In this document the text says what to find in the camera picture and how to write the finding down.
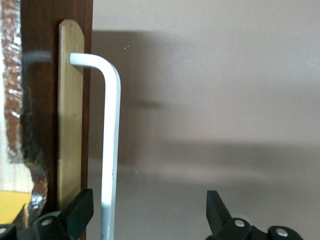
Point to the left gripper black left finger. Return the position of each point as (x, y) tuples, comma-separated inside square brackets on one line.
[(67, 222)]

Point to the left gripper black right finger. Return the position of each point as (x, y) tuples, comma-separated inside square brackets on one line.
[(225, 225)]

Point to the yellow block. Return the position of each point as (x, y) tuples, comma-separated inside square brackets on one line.
[(12, 205)]

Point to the brown table cover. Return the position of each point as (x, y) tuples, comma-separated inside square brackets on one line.
[(225, 100)]

